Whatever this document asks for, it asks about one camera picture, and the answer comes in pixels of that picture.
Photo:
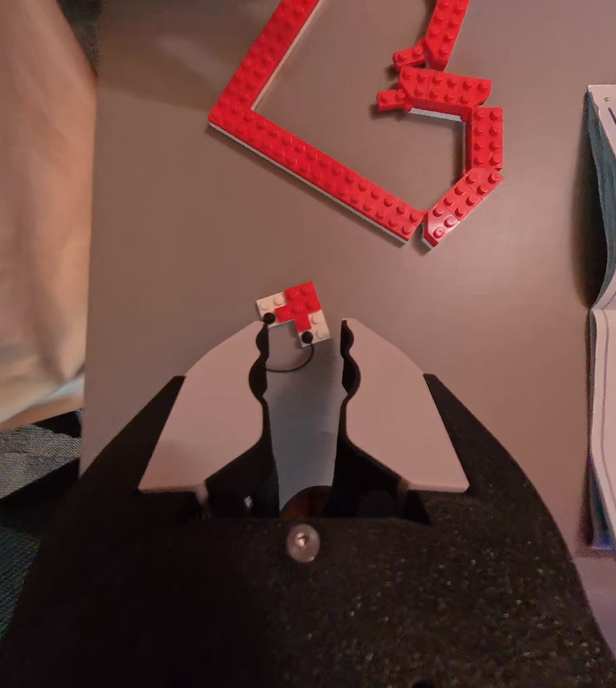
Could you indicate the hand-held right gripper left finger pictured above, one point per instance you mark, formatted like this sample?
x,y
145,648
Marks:
x,y
206,424

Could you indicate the grey desk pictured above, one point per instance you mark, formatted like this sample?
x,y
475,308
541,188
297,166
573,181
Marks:
x,y
448,322

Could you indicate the small red plate brick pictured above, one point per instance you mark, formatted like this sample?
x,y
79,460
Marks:
x,y
300,316
302,293

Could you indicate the white plate brick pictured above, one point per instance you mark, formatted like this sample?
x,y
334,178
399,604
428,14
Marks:
x,y
266,305

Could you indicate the red brick heart frame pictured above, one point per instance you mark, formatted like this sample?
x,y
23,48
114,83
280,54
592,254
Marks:
x,y
286,145

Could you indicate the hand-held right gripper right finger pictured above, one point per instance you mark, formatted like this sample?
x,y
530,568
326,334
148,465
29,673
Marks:
x,y
405,424

